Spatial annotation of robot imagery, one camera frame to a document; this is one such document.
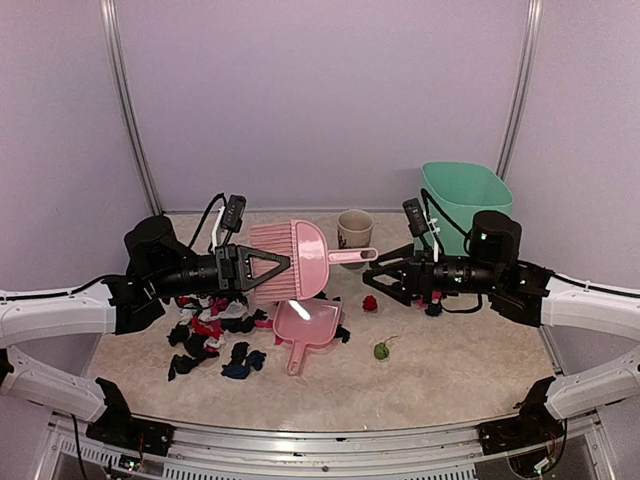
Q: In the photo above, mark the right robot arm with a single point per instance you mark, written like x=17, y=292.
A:
x=526, y=294

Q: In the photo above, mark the pile of paper scraps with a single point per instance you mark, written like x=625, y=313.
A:
x=204, y=321

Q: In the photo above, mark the aluminium front rail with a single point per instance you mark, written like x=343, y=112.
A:
x=208, y=452

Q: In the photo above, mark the black paper scrap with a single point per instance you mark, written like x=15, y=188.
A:
x=183, y=365

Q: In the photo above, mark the right aluminium corner post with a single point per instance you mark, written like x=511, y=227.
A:
x=525, y=68

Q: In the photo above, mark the green paper scrap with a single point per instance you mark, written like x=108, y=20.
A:
x=381, y=350

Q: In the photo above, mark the left aluminium corner post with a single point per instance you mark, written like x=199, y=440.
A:
x=109, y=15

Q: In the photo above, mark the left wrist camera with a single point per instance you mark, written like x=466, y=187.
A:
x=228, y=220

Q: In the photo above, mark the dark blue paper scrap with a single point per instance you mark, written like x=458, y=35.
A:
x=243, y=362

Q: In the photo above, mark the red paper scrap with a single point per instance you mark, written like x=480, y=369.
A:
x=369, y=304

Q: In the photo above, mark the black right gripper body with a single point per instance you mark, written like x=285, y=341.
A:
x=425, y=269

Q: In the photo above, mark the pink and blue scraps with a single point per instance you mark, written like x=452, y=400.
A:
x=432, y=306

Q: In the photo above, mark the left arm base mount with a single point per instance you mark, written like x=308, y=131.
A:
x=117, y=426

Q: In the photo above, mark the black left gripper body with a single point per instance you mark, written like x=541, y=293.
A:
x=227, y=267

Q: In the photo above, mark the mint green waste bin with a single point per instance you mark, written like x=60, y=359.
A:
x=462, y=189

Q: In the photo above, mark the aluminium corner post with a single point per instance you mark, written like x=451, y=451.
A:
x=525, y=68
x=109, y=15

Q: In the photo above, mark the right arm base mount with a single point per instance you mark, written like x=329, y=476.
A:
x=532, y=425

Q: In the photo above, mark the beige printed cup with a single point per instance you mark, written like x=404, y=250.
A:
x=354, y=229

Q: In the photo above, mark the pink hand brush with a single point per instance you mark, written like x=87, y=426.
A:
x=310, y=259

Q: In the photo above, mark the pink dustpan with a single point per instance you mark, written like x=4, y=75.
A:
x=304, y=324

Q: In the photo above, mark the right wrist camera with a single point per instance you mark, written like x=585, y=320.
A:
x=422, y=227

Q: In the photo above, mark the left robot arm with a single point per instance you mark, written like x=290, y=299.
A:
x=160, y=268

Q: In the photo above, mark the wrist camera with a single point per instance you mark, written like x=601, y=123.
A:
x=228, y=220
x=422, y=227

